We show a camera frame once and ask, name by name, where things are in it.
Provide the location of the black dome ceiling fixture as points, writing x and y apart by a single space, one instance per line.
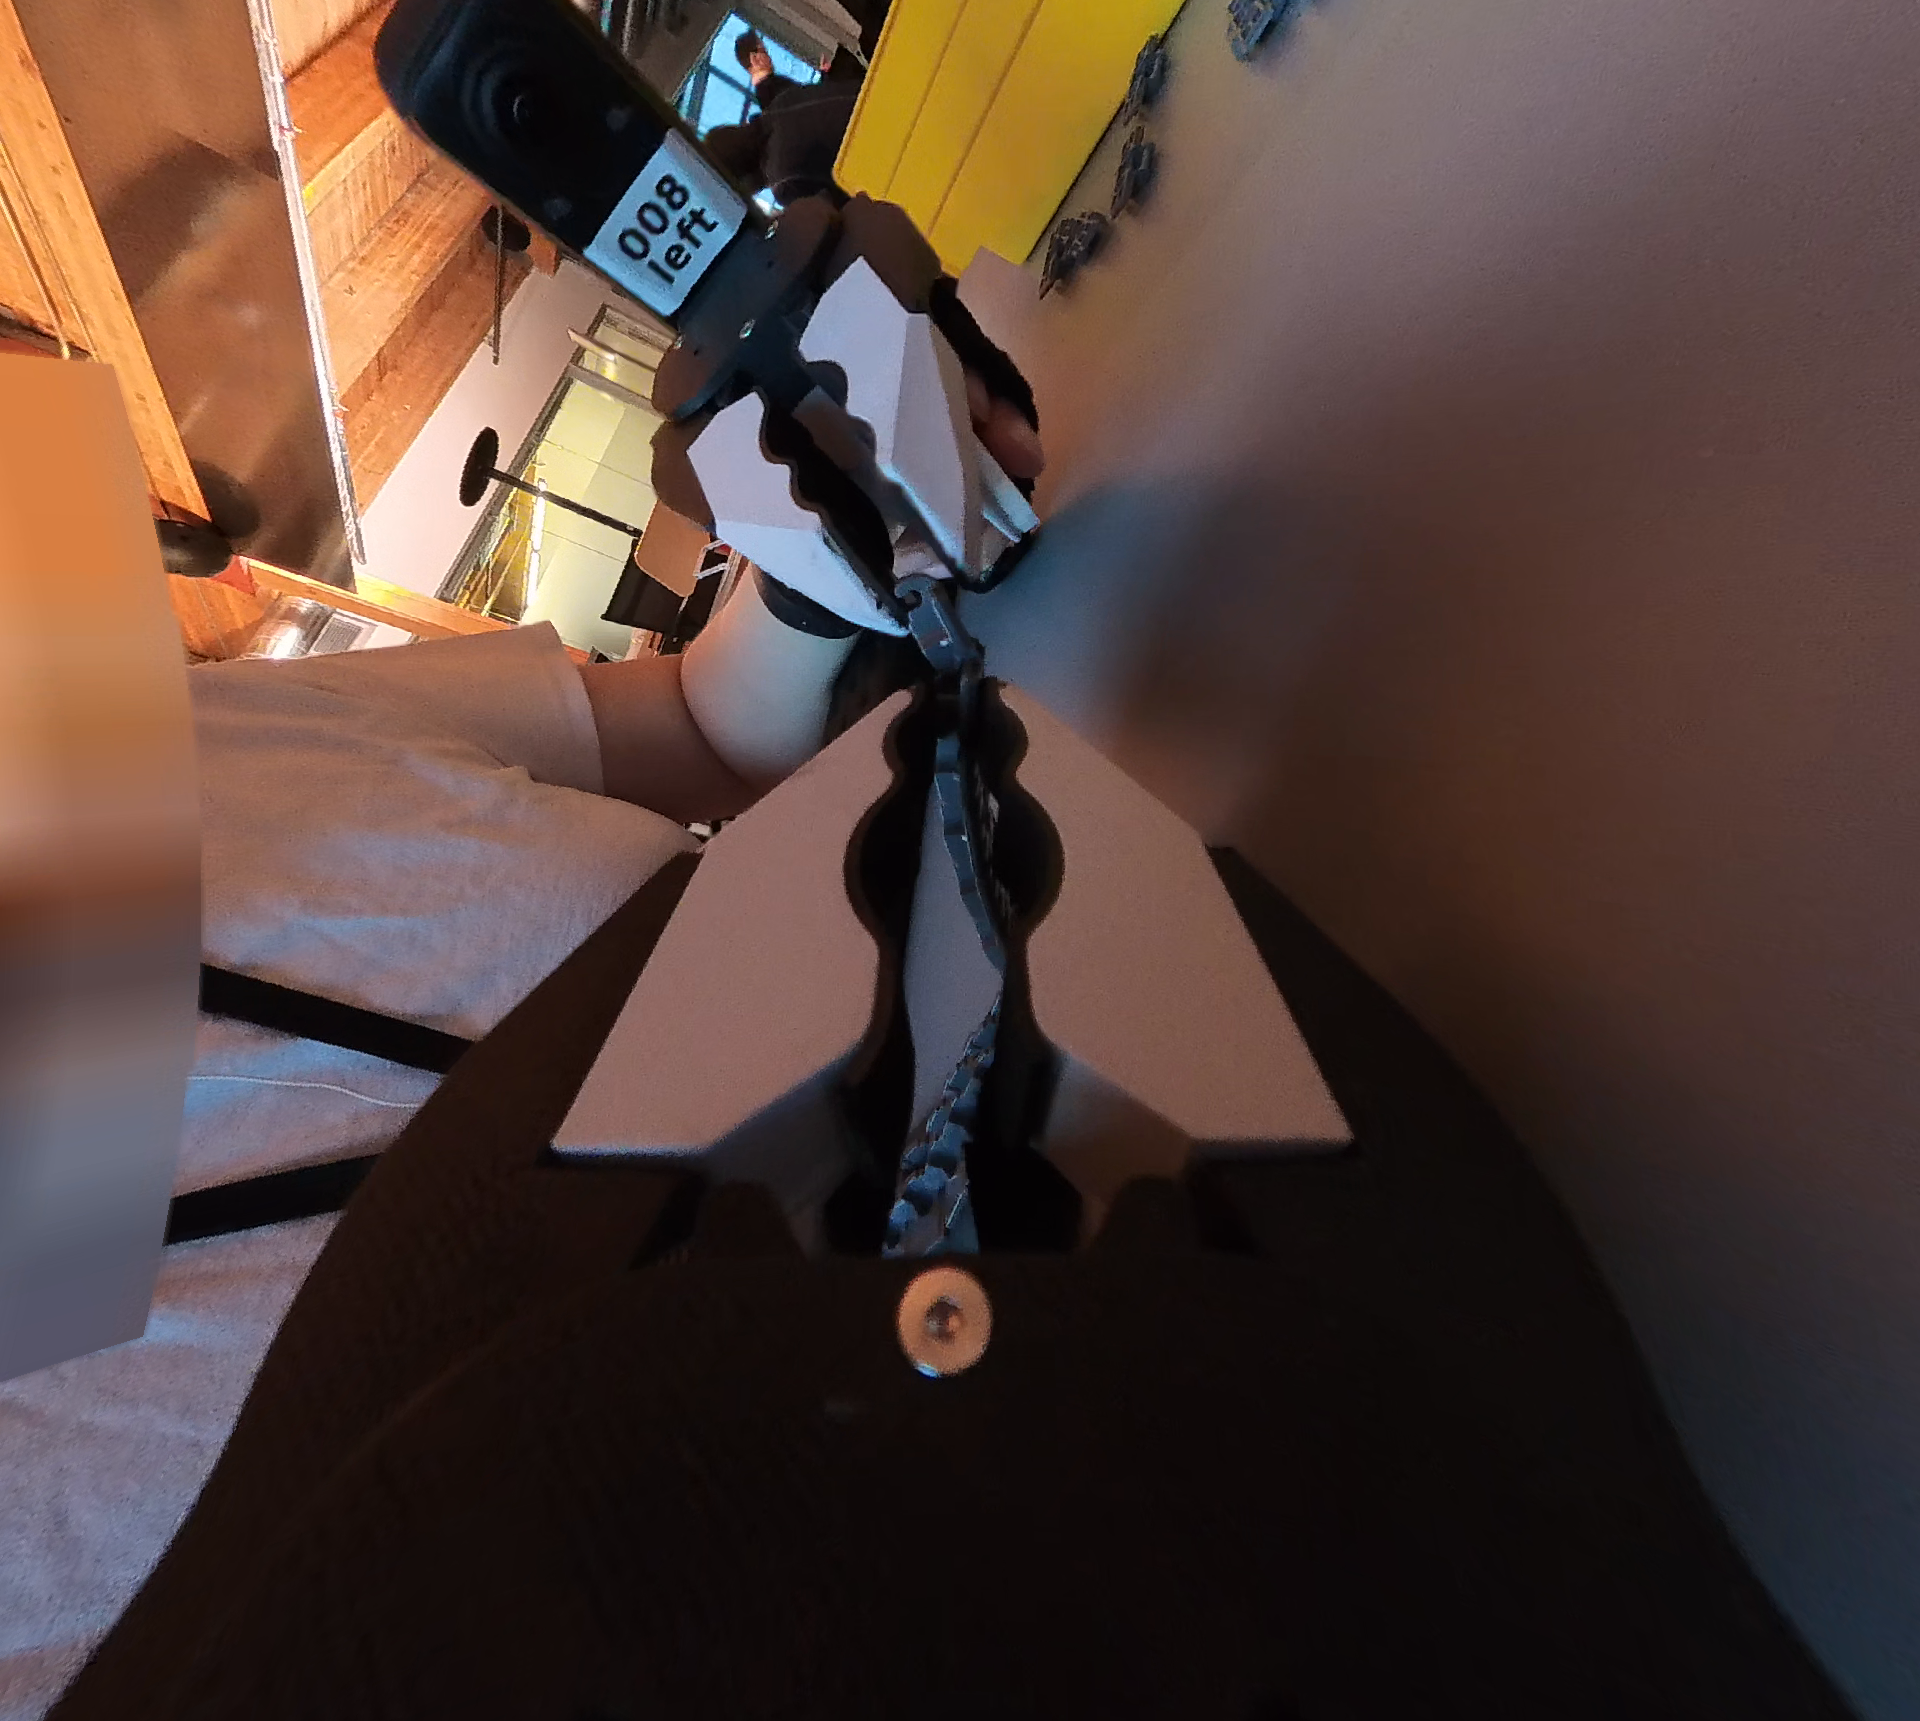
195 539

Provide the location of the small bright window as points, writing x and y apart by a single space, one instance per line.
712 87

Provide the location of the yellow plastic bin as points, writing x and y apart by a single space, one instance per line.
1020 27

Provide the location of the scattered loose track links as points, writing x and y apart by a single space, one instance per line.
1072 250

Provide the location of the single grey track link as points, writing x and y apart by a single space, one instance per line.
943 626

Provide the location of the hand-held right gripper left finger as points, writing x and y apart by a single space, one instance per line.
721 1000

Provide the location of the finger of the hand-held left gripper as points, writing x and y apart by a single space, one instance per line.
764 491
915 416

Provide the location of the silver duct with grille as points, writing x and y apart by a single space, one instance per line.
308 629

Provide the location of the black ceiling pole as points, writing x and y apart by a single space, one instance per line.
478 467

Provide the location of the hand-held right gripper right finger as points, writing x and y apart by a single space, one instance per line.
1184 1000

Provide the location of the person's left forearm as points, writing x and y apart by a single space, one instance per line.
644 730

